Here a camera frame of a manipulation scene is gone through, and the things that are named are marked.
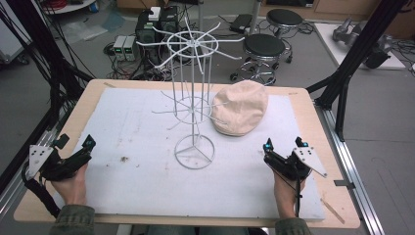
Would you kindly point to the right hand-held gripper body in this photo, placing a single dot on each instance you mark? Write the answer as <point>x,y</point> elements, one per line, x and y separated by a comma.
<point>298,163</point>

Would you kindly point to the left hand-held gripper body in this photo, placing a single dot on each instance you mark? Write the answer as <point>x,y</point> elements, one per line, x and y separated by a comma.
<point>45,164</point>

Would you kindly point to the beige beret hat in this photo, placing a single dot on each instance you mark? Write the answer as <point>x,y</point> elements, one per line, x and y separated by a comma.
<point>239,107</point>

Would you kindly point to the person's left hand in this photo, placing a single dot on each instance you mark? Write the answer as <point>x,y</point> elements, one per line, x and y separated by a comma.
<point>70,189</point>

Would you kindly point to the person's right hand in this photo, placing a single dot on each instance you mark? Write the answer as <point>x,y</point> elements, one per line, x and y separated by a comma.
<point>287,196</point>

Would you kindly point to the wooden stick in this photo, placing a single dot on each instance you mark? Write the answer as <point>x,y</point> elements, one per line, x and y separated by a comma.
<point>332,211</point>

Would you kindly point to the white foam mat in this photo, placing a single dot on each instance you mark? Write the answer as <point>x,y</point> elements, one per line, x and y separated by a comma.
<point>192,156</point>

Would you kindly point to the black round stool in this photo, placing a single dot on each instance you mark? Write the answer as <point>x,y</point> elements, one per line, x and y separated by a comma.
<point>263,55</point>
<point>284,20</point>

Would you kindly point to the grey power supply unit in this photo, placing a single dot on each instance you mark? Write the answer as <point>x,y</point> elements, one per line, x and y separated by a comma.
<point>130,48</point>
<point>119,47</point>

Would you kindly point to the white platform with grey robot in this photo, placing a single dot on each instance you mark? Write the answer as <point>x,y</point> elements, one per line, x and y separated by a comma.
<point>362,42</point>

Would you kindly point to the black computer tower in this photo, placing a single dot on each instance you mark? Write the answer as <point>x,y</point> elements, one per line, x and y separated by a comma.
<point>156,24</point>

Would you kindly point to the aluminium rail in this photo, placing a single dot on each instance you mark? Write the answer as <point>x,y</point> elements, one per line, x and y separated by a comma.
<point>350,176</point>

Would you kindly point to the black metal frame stand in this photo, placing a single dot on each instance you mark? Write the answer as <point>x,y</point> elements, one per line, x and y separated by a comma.
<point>352,62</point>
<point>39,58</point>

